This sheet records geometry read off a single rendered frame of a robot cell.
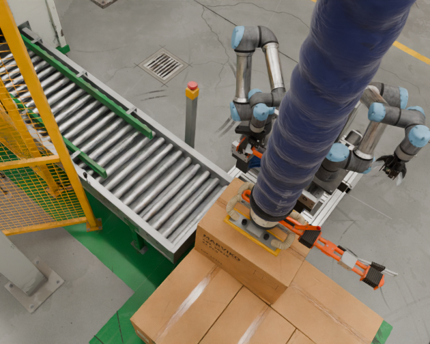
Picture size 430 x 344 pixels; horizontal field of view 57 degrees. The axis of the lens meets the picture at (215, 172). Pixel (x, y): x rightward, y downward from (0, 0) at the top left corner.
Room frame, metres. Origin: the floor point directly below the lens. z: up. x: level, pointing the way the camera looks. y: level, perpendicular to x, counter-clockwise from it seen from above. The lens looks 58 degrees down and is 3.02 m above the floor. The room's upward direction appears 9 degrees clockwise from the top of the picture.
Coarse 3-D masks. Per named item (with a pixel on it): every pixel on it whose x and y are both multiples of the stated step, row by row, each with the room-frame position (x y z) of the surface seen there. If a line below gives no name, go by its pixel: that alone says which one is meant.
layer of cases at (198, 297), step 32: (192, 256) 0.87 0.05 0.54; (160, 288) 0.63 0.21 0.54; (192, 288) 0.67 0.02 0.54; (224, 288) 0.70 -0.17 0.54; (288, 288) 0.76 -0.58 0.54; (320, 288) 0.80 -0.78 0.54; (160, 320) 0.45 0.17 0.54; (192, 320) 0.48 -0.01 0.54; (224, 320) 0.51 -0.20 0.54; (256, 320) 0.54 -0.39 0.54; (288, 320) 0.57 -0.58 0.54; (320, 320) 0.60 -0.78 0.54; (352, 320) 0.63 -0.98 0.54
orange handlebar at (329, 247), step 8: (256, 152) 1.30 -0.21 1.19; (248, 192) 1.03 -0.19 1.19; (248, 200) 0.99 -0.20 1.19; (288, 216) 0.93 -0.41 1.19; (288, 224) 0.89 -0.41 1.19; (296, 224) 0.90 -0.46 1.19; (296, 232) 0.85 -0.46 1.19; (320, 240) 0.83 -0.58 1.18; (328, 240) 0.84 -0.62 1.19; (320, 248) 0.79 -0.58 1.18; (328, 248) 0.79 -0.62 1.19; (336, 248) 0.80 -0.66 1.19; (328, 256) 0.76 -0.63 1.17; (336, 256) 0.76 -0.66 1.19; (360, 264) 0.74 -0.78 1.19; (360, 272) 0.70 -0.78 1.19
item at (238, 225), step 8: (240, 216) 0.94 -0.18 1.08; (232, 224) 0.89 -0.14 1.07; (240, 224) 0.90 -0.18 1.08; (248, 224) 0.91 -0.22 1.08; (240, 232) 0.86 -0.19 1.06; (248, 232) 0.86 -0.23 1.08; (264, 232) 0.88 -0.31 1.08; (256, 240) 0.82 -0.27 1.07; (264, 240) 0.83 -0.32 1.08; (280, 240) 0.84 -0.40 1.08; (264, 248) 0.79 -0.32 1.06; (272, 248) 0.79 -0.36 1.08
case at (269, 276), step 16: (224, 192) 1.15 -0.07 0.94; (224, 208) 1.04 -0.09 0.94; (240, 208) 1.06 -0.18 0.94; (208, 224) 0.93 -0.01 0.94; (224, 224) 0.95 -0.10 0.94; (304, 224) 1.03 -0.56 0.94; (208, 240) 0.88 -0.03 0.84; (224, 240) 0.85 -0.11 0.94; (240, 240) 0.86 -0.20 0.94; (208, 256) 0.87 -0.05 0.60; (224, 256) 0.82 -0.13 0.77; (240, 256) 0.78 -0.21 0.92; (256, 256) 0.79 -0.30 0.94; (272, 256) 0.80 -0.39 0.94; (288, 256) 0.82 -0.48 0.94; (304, 256) 0.83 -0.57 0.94; (240, 272) 0.76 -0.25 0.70; (256, 272) 0.73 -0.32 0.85; (272, 272) 0.71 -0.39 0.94; (288, 272) 0.72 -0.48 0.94; (256, 288) 0.71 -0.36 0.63; (272, 288) 0.67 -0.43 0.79
